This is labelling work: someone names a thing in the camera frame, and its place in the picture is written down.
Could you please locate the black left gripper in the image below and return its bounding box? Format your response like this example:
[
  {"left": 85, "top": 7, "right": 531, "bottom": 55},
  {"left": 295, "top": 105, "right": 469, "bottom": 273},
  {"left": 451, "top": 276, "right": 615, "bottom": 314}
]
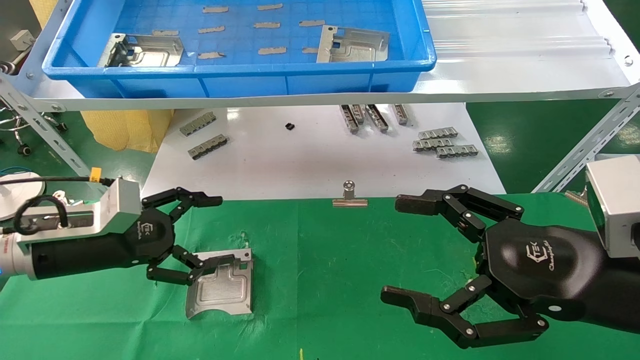
[{"left": 131, "top": 187, "right": 236, "bottom": 287}]

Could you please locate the bent sheet metal bracket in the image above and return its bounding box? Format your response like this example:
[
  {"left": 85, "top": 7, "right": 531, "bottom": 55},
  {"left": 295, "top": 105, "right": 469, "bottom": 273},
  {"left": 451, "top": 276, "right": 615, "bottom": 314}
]
[
  {"left": 98, "top": 33, "right": 185, "bottom": 68},
  {"left": 316, "top": 25, "right": 391, "bottom": 64},
  {"left": 185, "top": 248, "right": 254, "bottom": 320}
]

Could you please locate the white round stand base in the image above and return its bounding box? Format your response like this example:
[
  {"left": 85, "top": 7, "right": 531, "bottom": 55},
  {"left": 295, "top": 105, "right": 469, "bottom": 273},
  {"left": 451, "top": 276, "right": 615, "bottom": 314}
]
[{"left": 0, "top": 171, "right": 47, "bottom": 221}]

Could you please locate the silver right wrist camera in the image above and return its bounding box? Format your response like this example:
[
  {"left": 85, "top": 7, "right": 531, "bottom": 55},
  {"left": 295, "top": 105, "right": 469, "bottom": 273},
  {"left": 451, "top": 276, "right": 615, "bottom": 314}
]
[{"left": 585, "top": 155, "right": 640, "bottom": 259}]

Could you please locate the white metal shelf board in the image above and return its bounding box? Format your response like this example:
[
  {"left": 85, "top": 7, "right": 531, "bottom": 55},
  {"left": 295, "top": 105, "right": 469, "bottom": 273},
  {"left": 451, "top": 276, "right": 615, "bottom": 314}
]
[{"left": 14, "top": 0, "right": 640, "bottom": 113}]

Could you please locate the chrome wheeled stool base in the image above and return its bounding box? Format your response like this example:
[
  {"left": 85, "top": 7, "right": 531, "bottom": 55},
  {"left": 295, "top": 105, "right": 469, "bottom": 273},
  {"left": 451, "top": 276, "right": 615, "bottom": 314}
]
[{"left": 0, "top": 98, "right": 69, "bottom": 157}]

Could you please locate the green table cloth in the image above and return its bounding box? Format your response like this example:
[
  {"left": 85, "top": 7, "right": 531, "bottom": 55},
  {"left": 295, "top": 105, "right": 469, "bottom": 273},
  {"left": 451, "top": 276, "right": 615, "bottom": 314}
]
[{"left": 0, "top": 192, "right": 640, "bottom": 360}]

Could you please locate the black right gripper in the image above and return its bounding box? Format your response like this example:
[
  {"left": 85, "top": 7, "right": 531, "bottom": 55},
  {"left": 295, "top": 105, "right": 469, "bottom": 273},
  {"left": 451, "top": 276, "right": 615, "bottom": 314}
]
[{"left": 381, "top": 184, "right": 607, "bottom": 350}]

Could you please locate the looped black cable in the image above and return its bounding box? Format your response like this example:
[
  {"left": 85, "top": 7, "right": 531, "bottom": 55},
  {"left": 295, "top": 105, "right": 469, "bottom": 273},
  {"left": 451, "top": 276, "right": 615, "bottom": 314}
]
[{"left": 13, "top": 194, "right": 69, "bottom": 236}]

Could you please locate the thin black cable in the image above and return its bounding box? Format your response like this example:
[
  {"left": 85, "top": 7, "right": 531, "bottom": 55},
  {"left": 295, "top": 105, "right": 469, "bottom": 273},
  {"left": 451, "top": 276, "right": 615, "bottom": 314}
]
[{"left": 0, "top": 175, "right": 121, "bottom": 187}]

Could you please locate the yellow plastic bag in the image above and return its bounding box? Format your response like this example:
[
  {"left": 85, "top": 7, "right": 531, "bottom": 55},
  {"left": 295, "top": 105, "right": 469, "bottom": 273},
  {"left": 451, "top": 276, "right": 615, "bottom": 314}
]
[{"left": 29, "top": 0, "right": 175, "bottom": 153}]

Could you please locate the blue plastic tray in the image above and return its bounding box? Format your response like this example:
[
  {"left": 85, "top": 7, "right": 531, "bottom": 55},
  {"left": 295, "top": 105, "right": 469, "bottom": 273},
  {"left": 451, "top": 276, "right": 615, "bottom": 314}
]
[{"left": 42, "top": 0, "right": 437, "bottom": 99}]

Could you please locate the small grey box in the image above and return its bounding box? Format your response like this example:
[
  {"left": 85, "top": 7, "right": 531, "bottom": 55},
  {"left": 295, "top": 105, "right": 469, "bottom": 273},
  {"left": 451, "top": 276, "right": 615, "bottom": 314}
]
[{"left": 10, "top": 30, "right": 37, "bottom": 52}]

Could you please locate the grey perforated angle upright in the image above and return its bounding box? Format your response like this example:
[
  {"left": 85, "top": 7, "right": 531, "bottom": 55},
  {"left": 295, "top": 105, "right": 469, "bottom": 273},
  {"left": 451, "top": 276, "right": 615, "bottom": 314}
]
[
  {"left": 531, "top": 82, "right": 640, "bottom": 194},
  {"left": 0, "top": 75, "right": 108, "bottom": 187}
]

